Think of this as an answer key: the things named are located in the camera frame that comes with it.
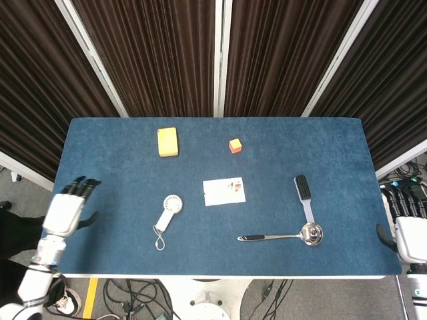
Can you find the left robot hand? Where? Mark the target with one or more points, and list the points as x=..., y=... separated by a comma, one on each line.
x=63, y=213

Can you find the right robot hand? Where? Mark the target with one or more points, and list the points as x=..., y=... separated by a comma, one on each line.
x=412, y=233

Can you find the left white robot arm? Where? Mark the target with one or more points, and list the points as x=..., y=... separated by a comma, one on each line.
x=36, y=286

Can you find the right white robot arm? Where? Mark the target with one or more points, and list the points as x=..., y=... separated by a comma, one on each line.
x=417, y=290

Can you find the white handheld fan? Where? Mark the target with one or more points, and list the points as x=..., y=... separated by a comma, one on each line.
x=165, y=221

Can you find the black fabric object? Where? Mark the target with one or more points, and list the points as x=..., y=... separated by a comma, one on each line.
x=20, y=233

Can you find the blue table cloth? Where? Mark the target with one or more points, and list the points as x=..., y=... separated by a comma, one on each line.
x=133, y=186

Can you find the black and white sneaker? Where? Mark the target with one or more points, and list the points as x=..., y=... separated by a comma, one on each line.
x=68, y=300

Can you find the yellow floor tape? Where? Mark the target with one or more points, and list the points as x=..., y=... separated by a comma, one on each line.
x=90, y=298

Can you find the grey brush black bristles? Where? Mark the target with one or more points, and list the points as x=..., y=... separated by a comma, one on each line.
x=303, y=188

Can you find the yellow sponge block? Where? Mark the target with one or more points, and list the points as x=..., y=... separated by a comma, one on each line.
x=167, y=143

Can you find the brown curtain partition panel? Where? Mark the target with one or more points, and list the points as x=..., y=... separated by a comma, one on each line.
x=393, y=83
x=283, y=56
x=40, y=83
x=160, y=56

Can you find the white printed packet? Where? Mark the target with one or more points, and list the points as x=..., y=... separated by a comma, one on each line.
x=220, y=196

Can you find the orange and yellow cube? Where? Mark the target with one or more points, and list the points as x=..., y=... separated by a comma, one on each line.
x=235, y=146

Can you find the white table frame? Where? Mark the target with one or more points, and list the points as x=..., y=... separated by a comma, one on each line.
x=208, y=301

